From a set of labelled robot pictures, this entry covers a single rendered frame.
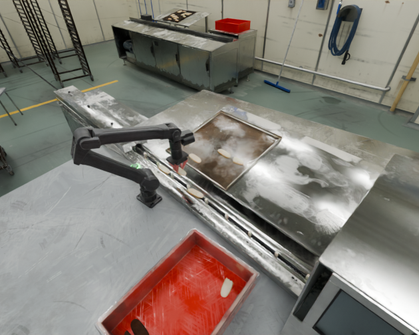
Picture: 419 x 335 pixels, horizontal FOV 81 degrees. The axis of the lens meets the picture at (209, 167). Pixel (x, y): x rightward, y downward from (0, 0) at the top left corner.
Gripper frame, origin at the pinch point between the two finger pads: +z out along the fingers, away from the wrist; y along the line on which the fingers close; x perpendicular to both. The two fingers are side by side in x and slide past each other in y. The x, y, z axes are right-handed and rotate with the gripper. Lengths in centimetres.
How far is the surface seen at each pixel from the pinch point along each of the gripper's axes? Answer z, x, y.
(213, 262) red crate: 11, -46, -21
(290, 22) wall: 5, 156, 370
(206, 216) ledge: 7.5, -28.6, -8.0
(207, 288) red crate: 11, -52, -30
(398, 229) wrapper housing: -36, -90, -2
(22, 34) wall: 37, 700, 82
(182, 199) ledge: 7.3, -12.2, -9.1
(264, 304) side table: 12, -70, -19
